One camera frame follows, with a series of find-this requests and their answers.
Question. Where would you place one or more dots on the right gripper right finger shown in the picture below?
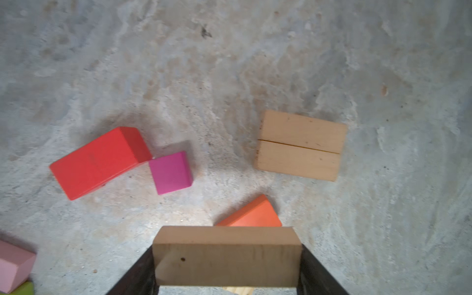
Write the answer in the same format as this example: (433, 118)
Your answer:
(314, 278)

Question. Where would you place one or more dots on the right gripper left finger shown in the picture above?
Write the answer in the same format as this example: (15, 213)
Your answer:
(139, 279)

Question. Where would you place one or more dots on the natural wood long block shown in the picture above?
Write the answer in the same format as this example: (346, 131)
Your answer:
(227, 256)

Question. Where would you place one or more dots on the orange wood block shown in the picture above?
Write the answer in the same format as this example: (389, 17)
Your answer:
(258, 213)

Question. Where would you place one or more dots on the green wood block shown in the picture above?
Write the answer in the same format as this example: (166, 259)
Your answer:
(26, 288)

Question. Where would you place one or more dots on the red wood block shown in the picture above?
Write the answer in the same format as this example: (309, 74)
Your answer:
(98, 162)

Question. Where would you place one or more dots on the pink wood block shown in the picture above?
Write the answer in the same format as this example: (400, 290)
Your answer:
(16, 266)

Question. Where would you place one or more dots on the magenta wood cube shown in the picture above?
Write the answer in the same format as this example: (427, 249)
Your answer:
(171, 173)

